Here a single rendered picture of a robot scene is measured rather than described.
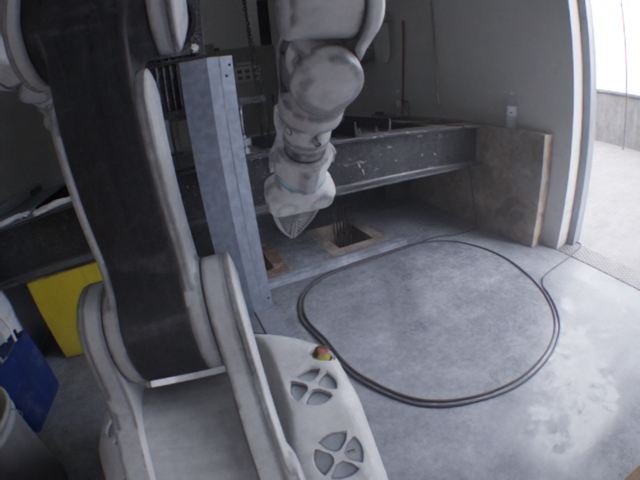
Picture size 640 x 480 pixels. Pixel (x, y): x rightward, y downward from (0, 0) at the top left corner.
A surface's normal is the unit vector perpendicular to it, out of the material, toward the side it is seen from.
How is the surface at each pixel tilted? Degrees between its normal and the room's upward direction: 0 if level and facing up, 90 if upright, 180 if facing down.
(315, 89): 129
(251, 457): 33
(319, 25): 139
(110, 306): 52
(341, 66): 116
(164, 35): 149
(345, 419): 38
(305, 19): 125
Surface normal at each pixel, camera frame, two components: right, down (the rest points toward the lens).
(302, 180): -0.66, 0.63
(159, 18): 0.34, 0.87
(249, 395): 0.14, -0.39
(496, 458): -0.10, -0.90
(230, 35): 0.42, 0.34
